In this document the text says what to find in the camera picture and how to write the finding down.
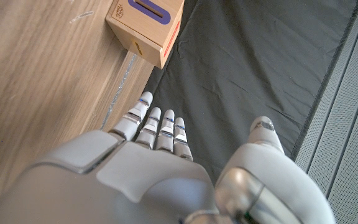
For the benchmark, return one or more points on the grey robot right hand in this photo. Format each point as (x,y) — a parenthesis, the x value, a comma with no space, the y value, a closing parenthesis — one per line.
(135,186)

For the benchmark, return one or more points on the wooden coin slot box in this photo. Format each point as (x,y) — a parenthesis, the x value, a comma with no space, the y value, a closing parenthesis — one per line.
(141,28)

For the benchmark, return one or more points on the black backdrop curtain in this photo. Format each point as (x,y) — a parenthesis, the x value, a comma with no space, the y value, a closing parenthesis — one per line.
(244,62)

